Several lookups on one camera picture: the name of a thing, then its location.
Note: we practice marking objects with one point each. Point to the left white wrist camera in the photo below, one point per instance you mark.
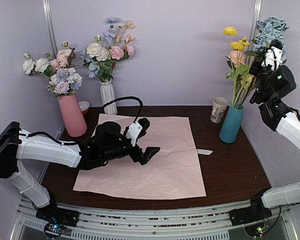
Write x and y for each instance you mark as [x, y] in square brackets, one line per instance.
[137, 130]

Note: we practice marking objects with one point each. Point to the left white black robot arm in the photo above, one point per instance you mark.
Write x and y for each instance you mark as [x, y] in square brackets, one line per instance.
[17, 144]

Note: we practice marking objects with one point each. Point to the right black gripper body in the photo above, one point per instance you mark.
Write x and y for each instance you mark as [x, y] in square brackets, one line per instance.
[257, 69]

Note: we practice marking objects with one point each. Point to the white ribbed vase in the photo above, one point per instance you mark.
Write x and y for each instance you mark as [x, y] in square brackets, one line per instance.
[107, 94]

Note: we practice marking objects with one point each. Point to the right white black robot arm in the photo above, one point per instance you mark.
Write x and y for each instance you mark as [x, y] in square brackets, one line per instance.
[285, 121]

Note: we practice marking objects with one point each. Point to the pink vase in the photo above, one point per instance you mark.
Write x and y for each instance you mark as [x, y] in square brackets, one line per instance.
[72, 115]

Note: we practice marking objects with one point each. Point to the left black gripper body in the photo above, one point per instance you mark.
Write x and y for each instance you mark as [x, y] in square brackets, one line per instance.
[112, 153]

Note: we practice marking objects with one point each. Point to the left round status board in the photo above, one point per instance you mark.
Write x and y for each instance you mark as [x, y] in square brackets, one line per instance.
[54, 230]

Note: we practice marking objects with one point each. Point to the pastel flowers in pink vase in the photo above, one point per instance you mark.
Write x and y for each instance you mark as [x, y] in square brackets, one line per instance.
[62, 77]

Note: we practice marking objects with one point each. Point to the left aluminium post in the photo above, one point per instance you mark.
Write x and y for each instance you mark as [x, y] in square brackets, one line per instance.
[50, 27]

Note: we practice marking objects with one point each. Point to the aluminium post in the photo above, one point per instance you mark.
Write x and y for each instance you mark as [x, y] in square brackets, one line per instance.
[246, 15]
[50, 27]

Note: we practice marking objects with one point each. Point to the red white bowl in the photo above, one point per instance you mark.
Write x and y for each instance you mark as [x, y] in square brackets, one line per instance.
[84, 107]

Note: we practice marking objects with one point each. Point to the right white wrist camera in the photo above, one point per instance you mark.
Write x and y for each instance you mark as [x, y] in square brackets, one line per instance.
[273, 57]

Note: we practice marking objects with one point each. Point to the right aluminium post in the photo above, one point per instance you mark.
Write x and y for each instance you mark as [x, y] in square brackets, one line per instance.
[246, 15]

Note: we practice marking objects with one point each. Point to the cream yellow rose stem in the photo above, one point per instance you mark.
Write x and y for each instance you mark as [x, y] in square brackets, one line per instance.
[245, 85]

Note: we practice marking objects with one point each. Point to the small yellow flower stem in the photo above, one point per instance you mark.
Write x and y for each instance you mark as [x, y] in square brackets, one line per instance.
[241, 44]

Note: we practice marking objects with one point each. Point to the cream floral mug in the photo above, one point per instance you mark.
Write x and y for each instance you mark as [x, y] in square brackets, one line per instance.
[219, 106]

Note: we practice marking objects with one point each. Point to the right round status board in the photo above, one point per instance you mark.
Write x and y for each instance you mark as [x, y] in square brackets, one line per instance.
[258, 229]

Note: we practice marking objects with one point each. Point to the round status board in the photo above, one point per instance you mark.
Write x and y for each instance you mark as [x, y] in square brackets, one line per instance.
[54, 230]
[258, 229]

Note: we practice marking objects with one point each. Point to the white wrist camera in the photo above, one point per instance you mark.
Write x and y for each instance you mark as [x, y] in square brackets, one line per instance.
[273, 57]
[137, 130]

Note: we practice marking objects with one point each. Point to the cream printed ribbon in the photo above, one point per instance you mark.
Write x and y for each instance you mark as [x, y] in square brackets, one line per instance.
[204, 152]

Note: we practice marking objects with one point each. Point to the blue hydrangea stem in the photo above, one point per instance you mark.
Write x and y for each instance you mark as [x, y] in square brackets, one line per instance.
[268, 30]

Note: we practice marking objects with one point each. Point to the pastel flowers in white vase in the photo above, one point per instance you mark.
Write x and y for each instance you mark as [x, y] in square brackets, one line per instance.
[113, 45]

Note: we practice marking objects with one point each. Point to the teal vase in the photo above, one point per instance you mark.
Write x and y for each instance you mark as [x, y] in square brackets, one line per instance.
[231, 125]

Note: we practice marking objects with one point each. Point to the pink peony stem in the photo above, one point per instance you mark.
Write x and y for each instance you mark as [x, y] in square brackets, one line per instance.
[235, 59]

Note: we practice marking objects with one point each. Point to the aluminium rail base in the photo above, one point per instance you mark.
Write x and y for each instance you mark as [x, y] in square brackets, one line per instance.
[198, 223]

